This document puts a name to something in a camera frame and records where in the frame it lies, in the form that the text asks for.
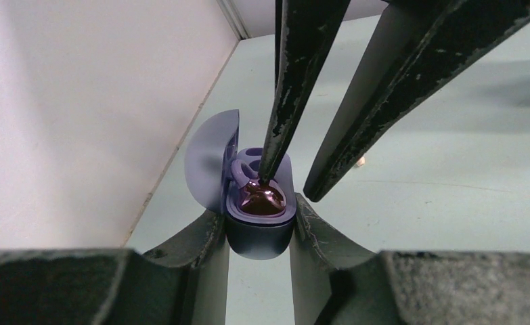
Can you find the purple earbud charging case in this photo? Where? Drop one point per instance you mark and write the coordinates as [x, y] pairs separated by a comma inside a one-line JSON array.
[[217, 174]]

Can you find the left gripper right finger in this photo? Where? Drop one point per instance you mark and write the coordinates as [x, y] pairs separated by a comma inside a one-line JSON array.
[[337, 281]]

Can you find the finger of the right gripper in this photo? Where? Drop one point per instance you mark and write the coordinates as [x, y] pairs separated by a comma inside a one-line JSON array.
[[304, 34], [417, 48]]

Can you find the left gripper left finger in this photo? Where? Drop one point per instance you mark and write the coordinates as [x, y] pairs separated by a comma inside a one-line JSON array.
[[181, 281]]

